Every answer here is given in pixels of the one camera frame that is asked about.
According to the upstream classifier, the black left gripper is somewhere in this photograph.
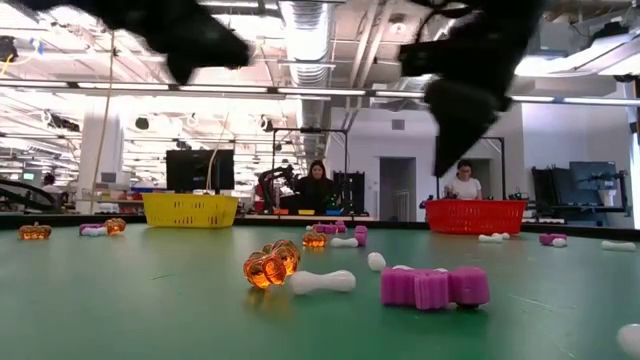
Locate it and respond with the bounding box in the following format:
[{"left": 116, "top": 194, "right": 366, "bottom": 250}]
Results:
[{"left": 94, "top": 0, "right": 253, "bottom": 85}]

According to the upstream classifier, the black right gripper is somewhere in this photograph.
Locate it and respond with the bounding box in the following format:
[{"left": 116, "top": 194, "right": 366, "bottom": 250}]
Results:
[{"left": 398, "top": 0, "right": 547, "bottom": 179}]

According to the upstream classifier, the orange plastic pumpkin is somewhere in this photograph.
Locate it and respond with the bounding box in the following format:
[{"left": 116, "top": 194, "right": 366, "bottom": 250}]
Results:
[
  {"left": 103, "top": 217, "right": 128, "bottom": 237},
  {"left": 261, "top": 238, "right": 303, "bottom": 277},
  {"left": 242, "top": 250, "right": 289, "bottom": 291},
  {"left": 18, "top": 221, "right": 53, "bottom": 242},
  {"left": 301, "top": 230, "right": 329, "bottom": 250}
]

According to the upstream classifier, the grey door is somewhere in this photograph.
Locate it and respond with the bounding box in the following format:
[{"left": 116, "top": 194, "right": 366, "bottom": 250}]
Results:
[
  {"left": 378, "top": 156, "right": 418, "bottom": 223},
  {"left": 460, "top": 157, "right": 493, "bottom": 200}
]

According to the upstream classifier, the long LED light bar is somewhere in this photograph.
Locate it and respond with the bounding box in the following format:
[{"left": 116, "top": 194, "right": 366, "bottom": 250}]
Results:
[{"left": 0, "top": 78, "right": 640, "bottom": 108}]

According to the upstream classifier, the person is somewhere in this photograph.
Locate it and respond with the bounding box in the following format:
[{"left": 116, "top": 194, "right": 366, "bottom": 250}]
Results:
[
  {"left": 294, "top": 159, "right": 337, "bottom": 215},
  {"left": 41, "top": 172, "right": 65, "bottom": 197},
  {"left": 443, "top": 158, "right": 484, "bottom": 201}
]

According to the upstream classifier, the red plastic basket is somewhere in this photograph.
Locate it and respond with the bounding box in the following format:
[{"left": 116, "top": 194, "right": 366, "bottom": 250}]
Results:
[{"left": 425, "top": 199, "right": 530, "bottom": 237}]

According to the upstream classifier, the black computer monitor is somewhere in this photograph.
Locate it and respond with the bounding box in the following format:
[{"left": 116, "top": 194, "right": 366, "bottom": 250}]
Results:
[{"left": 165, "top": 148, "right": 236, "bottom": 195}]

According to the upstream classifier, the dark desk monitor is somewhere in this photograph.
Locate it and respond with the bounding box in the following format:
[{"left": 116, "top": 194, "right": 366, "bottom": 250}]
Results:
[{"left": 568, "top": 160, "right": 620, "bottom": 192}]

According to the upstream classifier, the yellow plastic basket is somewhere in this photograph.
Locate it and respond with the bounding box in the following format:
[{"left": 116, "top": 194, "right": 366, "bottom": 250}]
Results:
[{"left": 141, "top": 193, "right": 240, "bottom": 230}]

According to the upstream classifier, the black desk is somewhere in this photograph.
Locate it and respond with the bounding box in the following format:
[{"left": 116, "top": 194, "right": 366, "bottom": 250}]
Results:
[{"left": 563, "top": 203, "right": 632, "bottom": 218}]

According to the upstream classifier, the green table mat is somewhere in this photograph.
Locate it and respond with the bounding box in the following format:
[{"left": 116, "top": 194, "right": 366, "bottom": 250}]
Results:
[{"left": 0, "top": 223, "right": 640, "bottom": 360}]

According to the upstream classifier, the black gantry frame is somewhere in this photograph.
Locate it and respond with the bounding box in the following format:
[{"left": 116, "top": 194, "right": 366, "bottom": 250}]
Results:
[
  {"left": 433, "top": 133, "right": 507, "bottom": 202},
  {"left": 271, "top": 126, "right": 350, "bottom": 217}
]

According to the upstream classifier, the silver ventilation duct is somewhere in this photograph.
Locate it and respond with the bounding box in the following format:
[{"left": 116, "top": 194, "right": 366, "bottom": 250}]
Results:
[{"left": 277, "top": 0, "right": 337, "bottom": 166}]

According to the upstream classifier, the yellow power cable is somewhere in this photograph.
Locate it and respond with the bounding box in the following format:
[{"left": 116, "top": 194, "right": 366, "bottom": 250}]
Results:
[{"left": 88, "top": 27, "right": 117, "bottom": 215}]

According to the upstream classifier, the black curved hose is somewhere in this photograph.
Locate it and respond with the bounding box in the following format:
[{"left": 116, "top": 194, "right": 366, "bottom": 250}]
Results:
[{"left": 0, "top": 174, "right": 65, "bottom": 212}]

